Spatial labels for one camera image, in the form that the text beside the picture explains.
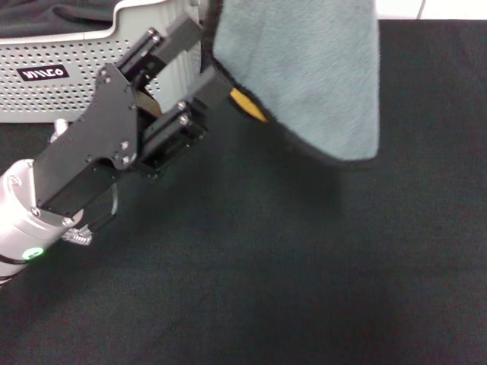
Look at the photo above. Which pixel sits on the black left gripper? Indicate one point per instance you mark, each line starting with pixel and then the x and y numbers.
pixel 102 129

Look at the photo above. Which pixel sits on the grey towel with black trim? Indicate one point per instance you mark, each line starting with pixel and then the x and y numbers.
pixel 304 68

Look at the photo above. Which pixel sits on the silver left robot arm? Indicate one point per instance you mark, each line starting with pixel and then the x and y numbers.
pixel 19 224

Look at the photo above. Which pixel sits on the grey perforated storage box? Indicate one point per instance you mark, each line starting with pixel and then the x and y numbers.
pixel 76 95

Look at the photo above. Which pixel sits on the black tablecloth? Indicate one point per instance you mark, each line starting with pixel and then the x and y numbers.
pixel 266 266

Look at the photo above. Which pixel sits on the silver connector plug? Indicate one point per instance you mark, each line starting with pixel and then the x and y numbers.
pixel 59 131

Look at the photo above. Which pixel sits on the dark cloth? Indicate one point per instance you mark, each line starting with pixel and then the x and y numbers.
pixel 45 17

